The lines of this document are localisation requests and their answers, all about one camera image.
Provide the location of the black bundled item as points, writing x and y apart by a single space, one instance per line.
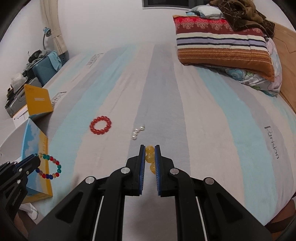
35 55

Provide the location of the small blue grey pillow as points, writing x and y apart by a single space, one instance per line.
208 11

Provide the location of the floral pastel pillow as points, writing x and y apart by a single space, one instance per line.
274 76

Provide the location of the brown patterned blanket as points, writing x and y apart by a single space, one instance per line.
242 16

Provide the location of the small white object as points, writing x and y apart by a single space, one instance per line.
30 211

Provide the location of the dark window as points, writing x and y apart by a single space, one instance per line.
166 3

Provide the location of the yellow cardboard box lid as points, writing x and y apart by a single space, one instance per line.
38 99

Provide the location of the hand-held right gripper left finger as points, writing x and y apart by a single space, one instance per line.
141 171

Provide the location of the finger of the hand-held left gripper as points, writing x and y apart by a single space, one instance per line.
30 166
25 160

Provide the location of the blue desk lamp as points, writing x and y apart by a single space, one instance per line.
47 31

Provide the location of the grey device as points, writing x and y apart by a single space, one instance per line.
18 102

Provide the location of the sky print yellow box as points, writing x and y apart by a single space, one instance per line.
32 139

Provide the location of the beige curtain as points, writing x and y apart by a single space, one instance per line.
55 27

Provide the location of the striped red brown pillow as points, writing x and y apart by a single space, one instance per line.
219 46

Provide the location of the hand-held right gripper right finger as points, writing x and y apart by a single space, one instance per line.
158 171

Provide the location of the person's left hand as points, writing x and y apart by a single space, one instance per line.
20 223

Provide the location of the teal cloth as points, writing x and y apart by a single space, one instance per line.
55 59

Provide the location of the blue suitcase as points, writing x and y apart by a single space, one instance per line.
44 71

